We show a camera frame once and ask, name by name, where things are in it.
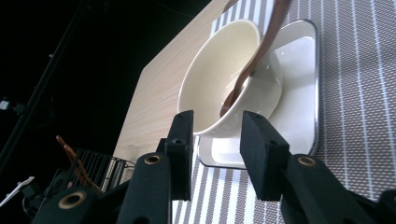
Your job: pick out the small grey clamp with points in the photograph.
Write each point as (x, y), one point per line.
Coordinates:
(9, 106)

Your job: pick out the brown white striped placemat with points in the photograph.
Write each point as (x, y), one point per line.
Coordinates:
(358, 93)

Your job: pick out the brown wooden utensil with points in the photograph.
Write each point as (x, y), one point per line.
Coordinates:
(69, 152)

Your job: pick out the brown wooden spoon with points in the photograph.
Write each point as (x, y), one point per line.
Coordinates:
(264, 43)

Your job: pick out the white square plate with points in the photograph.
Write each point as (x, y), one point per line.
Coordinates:
(299, 93)

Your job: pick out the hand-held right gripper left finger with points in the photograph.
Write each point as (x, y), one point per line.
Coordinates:
(182, 161)

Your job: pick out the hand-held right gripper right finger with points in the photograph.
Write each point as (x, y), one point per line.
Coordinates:
(264, 161)

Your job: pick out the white ceramic bowl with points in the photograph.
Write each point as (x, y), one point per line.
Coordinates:
(218, 68)

